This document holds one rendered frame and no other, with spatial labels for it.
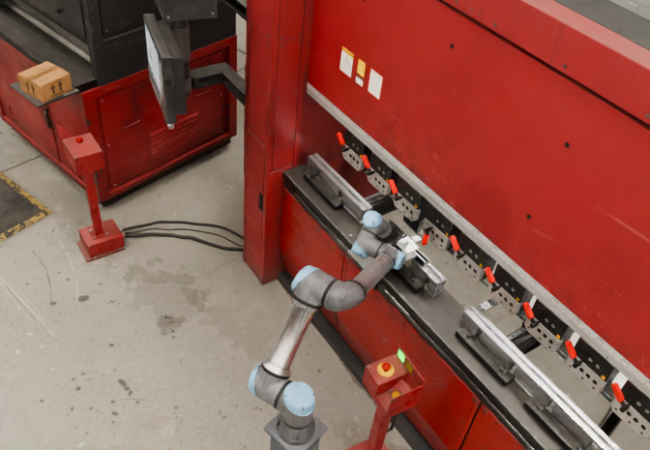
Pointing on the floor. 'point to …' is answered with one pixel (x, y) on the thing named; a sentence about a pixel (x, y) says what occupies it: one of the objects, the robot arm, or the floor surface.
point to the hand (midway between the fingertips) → (398, 248)
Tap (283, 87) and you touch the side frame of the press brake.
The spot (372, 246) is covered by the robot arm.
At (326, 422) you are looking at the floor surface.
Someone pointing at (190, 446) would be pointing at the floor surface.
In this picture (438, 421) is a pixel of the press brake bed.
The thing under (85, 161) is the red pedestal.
